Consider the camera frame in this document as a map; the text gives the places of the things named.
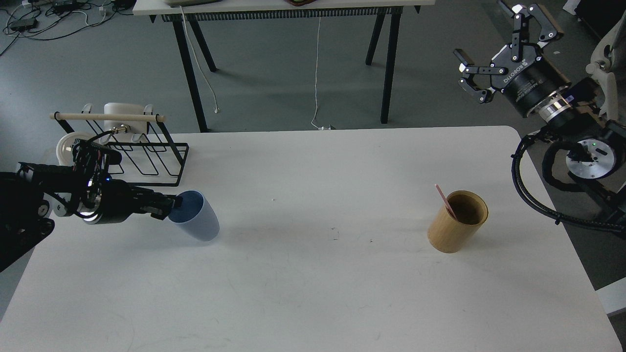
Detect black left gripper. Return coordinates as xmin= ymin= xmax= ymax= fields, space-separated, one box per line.
xmin=83 ymin=179 xmax=182 ymax=225

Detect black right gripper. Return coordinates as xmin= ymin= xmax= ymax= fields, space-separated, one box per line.
xmin=453 ymin=0 xmax=573 ymax=118

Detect blue plastic cup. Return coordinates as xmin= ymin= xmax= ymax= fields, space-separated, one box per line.
xmin=167 ymin=190 xmax=221 ymax=242

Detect pink chopstick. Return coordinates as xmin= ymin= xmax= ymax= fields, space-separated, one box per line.
xmin=435 ymin=183 xmax=458 ymax=220

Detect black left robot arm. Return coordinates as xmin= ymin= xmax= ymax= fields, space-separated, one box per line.
xmin=0 ymin=130 xmax=183 ymax=270

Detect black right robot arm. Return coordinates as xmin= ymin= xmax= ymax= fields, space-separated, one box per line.
xmin=454 ymin=0 xmax=625 ymax=239

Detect white mug on rack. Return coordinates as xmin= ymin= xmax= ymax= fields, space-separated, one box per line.
xmin=104 ymin=102 xmax=149 ymax=143

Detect white office chair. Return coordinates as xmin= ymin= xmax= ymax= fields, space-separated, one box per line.
xmin=585 ymin=13 xmax=625 ymax=123

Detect bamboo cylindrical holder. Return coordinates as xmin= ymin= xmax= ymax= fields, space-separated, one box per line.
xmin=427 ymin=190 xmax=489 ymax=253

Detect black wire dish rack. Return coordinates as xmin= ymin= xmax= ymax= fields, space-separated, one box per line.
xmin=54 ymin=120 xmax=189 ymax=187

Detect wooden rack handle rod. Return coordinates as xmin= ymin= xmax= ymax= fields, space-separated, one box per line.
xmin=49 ymin=111 xmax=166 ymax=123

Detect white hanging cable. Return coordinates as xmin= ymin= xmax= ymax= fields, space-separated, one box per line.
xmin=312 ymin=15 xmax=338 ymax=132

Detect floor cables and adapters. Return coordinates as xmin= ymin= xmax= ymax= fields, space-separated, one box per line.
xmin=0 ymin=0 xmax=137 ymax=54

